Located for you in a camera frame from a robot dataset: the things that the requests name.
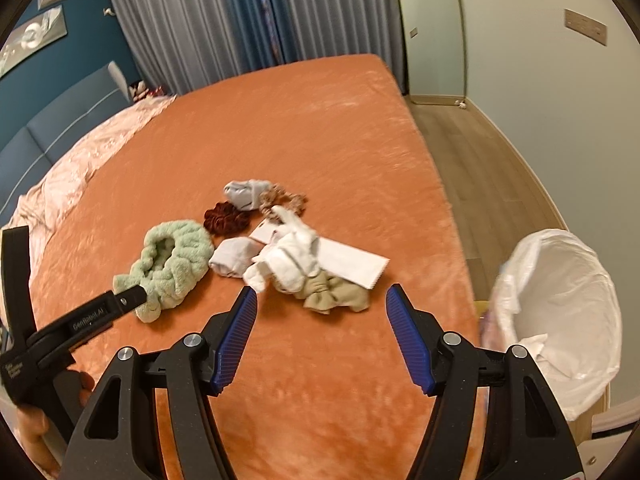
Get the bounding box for grey blue curtains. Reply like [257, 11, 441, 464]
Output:
[112, 0, 408, 94]

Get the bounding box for wall switch plate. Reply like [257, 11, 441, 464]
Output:
[564, 9, 608, 46]

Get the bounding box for standing mirror gold frame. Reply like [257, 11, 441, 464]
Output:
[400, 0, 466, 106]

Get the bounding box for blue upholstered headboard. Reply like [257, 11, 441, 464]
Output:
[0, 62, 131, 224]

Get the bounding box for person left hand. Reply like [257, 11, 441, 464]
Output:
[13, 368, 97, 480]

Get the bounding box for orange plush bed blanket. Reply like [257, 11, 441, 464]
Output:
[29, 52, 490, 480]

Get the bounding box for dark red velvet scrunchie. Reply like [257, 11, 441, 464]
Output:
[203, 202, 252, 237]

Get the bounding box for white paper envelope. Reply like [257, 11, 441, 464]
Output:
[250, 220, 390, 290]

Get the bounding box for grey sock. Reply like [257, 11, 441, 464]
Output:
[224, 179, 272, 211]
[208, 236, 265, 278]

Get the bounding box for white lined trash bin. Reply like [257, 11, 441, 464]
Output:
[480, 229, 623, 443]

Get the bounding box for green fluffy headband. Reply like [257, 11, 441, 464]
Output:
[112, 220, 215, 324]

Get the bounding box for beige knotted cloth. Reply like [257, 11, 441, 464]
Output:
[294, 270, 370, 315]

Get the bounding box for silver wall art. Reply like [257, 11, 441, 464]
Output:
[0, 6, 67, 77]

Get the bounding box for pink patterned scrunchie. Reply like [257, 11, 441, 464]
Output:
[258, 184, 308, 222]

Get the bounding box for pink quilted bedspread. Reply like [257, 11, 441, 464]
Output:
[3, 96, 175, 278]

